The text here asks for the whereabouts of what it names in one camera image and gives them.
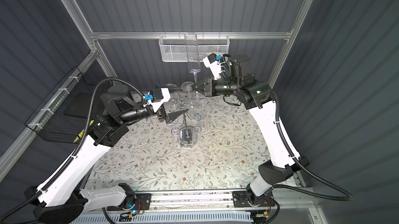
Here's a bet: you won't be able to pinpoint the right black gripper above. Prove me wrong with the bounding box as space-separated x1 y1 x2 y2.
191 78 238 98

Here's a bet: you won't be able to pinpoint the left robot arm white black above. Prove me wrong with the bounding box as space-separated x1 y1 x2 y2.
26 82 186 224

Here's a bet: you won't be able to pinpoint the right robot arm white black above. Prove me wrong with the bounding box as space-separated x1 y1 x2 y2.
192 53 309 206

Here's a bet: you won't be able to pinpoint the chrome wine glass rack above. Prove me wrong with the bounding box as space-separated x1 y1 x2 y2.
168 94 206 148

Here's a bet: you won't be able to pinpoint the items in white basket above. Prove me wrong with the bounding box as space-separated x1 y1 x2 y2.
201 52 227 62

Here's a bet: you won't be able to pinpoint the floral patterned table mat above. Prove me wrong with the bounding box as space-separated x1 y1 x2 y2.
85 96 281 191

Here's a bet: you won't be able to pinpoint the yellow black striped item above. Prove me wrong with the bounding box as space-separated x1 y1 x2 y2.
73 120 94 144

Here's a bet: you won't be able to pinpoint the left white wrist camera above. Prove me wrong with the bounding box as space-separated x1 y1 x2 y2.
144 87 171 113

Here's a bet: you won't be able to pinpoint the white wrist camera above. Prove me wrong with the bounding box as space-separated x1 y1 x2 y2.
144 87 171 113
202 53 223 80

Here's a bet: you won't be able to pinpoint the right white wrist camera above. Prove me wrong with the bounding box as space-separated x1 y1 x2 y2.
202 53 223 80

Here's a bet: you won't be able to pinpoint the white wire mesh basket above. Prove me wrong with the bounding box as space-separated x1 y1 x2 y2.
159 36 230 63

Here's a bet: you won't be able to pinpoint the black wire basket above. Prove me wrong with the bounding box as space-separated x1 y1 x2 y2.
25 63 106 144

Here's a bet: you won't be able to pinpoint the right black corrugated cable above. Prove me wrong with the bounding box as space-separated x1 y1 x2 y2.
271 91 353 201

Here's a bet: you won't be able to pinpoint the black corrugated cable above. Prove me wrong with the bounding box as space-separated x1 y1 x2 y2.
271 91 353 201
0 77 147 224

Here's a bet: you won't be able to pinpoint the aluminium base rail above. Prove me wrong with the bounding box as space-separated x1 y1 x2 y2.
62 188 312 214

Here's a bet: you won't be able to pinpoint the left black corrugated cable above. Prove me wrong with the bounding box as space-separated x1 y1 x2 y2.
0 77 147 224

